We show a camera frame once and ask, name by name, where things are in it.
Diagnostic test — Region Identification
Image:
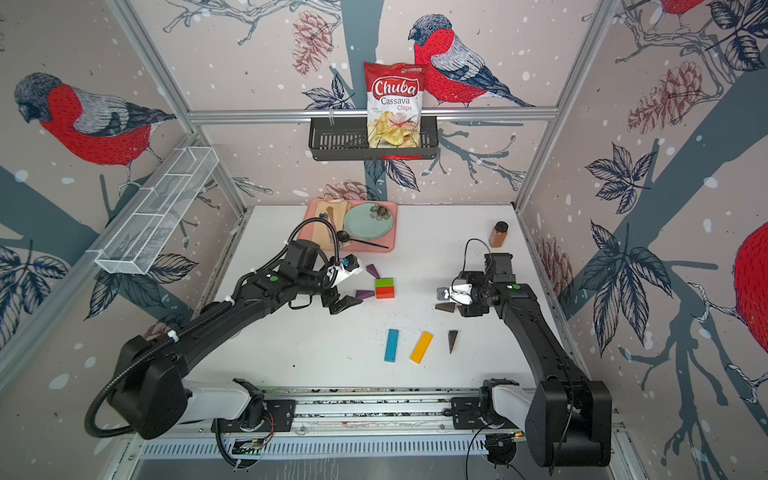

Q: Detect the dark brown triangle block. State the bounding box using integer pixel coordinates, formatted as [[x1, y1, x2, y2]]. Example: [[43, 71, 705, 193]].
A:
[[435, 302, 457, 313], [448, 330, 459, 354]]

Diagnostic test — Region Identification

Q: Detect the red rectangular block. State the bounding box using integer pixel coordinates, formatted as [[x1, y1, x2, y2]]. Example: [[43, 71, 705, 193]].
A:
[[375, 286, 395, 300]]

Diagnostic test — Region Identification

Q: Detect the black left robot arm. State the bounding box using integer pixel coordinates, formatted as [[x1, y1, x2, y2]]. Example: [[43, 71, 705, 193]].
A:
[[84, 218, 362, 439]]

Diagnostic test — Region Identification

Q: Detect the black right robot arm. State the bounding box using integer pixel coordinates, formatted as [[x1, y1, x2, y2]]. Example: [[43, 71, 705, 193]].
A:
[[438, 252, 613, 469]]

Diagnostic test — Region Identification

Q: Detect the beige napkin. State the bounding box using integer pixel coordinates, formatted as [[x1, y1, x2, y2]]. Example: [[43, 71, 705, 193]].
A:
[[309, 199, 350, 251]]

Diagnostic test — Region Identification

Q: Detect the black spoon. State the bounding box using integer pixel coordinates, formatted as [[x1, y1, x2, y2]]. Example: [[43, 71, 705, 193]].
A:
[[336, 230, 388, 249]]

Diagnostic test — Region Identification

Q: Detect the teal long block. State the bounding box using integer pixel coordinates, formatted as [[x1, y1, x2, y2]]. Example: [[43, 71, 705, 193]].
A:
[[384, 329, 399, 363]]

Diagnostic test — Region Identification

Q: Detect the brown spice bottle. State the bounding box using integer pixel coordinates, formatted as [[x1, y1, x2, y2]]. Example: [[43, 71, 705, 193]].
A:
[[489, 221, 509, 249]]

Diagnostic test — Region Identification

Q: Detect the pink tray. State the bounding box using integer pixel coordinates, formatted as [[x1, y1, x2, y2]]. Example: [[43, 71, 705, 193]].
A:
[[304, 199, 398, 253]]

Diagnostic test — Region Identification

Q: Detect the mint green flower plate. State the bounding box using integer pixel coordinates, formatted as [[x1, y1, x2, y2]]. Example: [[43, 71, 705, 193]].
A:
[[344, 203, 395, 240]]

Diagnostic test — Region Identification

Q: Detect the yellow long block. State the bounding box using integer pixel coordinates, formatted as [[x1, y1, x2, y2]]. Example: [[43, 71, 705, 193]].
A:
[[410, 331, 434, 364]]

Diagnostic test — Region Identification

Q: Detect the Chuba cassava chips bag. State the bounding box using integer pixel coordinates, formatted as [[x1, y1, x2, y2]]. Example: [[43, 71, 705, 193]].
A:
[[364, 63, 426, 149]]

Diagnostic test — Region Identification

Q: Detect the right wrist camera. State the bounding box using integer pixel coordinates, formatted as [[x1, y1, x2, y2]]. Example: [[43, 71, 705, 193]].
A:
[[437, 284, 473, 305]]

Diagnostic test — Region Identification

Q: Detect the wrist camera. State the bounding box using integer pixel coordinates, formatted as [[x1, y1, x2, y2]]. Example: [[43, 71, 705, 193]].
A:
[[437, 284, 473, 305], [330, 254, 362, 286]]

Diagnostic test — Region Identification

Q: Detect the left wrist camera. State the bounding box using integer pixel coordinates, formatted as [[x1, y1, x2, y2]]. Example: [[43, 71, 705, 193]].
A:
[[330, 254, 362, 286]]

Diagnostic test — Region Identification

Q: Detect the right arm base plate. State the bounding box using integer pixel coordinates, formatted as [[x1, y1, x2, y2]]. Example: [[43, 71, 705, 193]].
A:
[[442, 396, 530, 430]]

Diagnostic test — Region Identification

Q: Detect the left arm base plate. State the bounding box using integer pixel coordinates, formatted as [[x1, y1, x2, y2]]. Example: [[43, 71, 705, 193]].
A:
[[211, 399, 297, 434]]

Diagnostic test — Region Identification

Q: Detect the black wall basket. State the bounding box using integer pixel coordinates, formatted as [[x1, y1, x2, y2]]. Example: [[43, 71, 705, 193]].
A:
[[308, 116, 439, 161]]

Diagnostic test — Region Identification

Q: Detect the white wire wall basket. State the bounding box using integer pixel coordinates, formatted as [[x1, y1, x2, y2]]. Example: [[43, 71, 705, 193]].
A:
[[95, 146, 219, 275]]

